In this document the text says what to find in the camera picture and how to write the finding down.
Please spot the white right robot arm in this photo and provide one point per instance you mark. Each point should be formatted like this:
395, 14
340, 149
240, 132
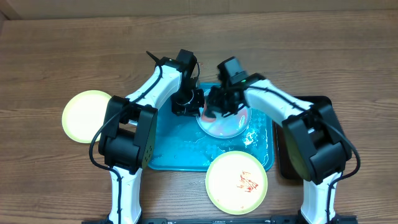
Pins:
317, 147

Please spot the pink sponge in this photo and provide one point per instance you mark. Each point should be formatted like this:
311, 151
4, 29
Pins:
206, 116

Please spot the yellow plate with red stain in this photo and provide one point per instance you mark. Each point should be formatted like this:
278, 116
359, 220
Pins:
84, 115

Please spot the yellow plate front of tray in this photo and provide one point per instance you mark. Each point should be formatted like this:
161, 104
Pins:
236, 183

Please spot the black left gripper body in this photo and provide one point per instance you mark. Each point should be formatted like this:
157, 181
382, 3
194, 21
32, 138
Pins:
186, 102

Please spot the black water tray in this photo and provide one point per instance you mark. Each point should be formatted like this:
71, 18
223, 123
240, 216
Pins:
285, 168

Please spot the light blue plate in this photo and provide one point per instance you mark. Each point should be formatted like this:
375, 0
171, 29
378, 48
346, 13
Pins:
225, 128

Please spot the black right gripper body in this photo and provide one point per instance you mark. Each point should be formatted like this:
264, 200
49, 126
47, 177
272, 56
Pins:
218, 104

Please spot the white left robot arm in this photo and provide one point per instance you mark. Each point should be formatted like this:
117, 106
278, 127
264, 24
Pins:
127, 136

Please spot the teal plastic tray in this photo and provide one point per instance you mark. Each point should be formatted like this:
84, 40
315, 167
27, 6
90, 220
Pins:
182, 145

